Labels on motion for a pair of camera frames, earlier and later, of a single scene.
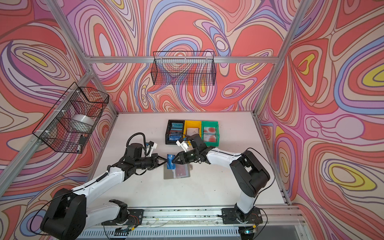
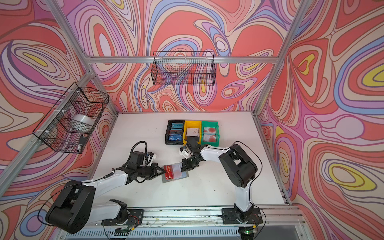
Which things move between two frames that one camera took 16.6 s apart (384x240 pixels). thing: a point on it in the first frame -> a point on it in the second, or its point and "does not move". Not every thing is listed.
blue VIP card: (171, 161) -> (175, 137)
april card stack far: (209, 130) does not move
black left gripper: (154, 158) -> (154, 168)
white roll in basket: (81, 123) does not move
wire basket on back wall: (186, 68) does not move
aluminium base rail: (282, 222) does not move
